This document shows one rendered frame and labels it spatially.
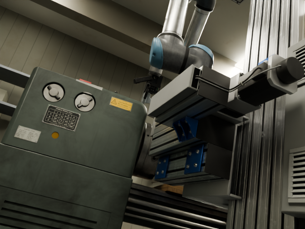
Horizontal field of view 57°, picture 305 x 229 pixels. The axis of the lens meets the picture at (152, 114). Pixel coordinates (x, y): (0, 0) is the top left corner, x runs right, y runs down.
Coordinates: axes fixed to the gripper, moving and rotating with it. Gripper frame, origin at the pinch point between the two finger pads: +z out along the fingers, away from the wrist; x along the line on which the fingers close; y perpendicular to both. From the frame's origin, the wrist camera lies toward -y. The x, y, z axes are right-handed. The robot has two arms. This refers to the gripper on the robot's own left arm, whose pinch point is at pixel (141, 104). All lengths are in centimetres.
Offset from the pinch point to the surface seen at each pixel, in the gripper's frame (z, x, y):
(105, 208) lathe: 51, -41, -7
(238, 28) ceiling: -157, 198, 127
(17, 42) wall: -57, 326, -177
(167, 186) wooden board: 38, -26, 22
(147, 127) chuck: 11.7, -12.3, 5.1
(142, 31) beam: -117, 234, 3
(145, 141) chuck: 18.8, -18.1, 5.5
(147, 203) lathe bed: 47, -29, 13
